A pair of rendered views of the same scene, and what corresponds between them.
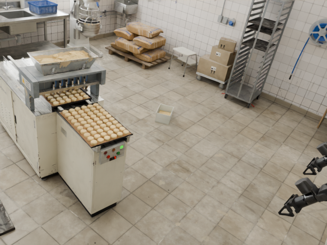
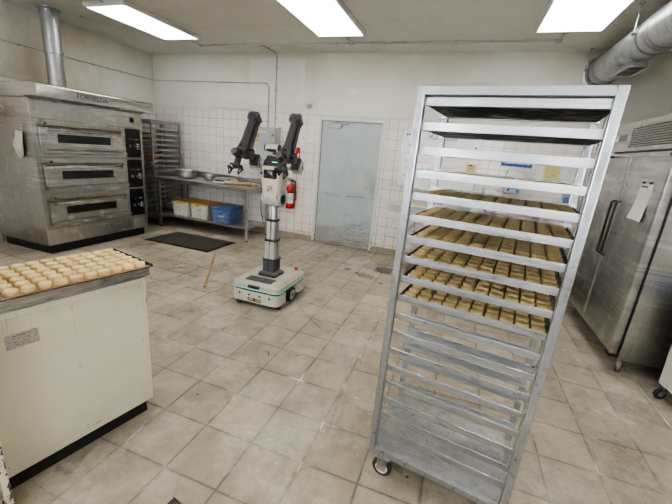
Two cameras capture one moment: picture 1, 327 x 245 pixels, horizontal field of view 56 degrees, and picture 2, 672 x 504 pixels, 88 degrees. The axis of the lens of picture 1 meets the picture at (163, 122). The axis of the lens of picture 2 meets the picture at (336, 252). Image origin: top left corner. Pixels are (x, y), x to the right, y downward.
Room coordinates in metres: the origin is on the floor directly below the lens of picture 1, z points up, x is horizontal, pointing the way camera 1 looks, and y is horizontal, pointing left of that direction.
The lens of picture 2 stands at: (1.37, 2.40, 1.56)
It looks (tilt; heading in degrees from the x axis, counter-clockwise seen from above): 16 degrees down; 257
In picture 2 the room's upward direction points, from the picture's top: 5 degrees clockwise
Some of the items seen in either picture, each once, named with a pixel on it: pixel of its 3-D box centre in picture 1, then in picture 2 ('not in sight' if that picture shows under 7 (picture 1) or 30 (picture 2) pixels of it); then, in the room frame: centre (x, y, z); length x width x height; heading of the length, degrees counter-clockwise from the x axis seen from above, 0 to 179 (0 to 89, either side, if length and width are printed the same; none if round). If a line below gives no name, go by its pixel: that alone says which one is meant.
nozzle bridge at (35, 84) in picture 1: (64, 84); not in sight; (2.66, 1.02, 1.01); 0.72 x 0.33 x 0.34; 137
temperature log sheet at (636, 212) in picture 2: not in sight; (639, 201); (-1.56, 0.20, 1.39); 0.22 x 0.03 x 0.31; 58
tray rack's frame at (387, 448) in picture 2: not in sight; (471, 305); (0.40, 1.08, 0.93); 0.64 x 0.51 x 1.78; 140
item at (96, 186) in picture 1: (89, 158); (63, 359); (2.31, 0.65, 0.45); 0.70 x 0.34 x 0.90; 47
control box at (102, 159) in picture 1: (112, 152); not in sight; (2.06, 0.38, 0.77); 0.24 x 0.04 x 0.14; 137
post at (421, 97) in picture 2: not in sight; (393, 295); (0.78, 1.06, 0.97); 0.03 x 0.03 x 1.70; 50
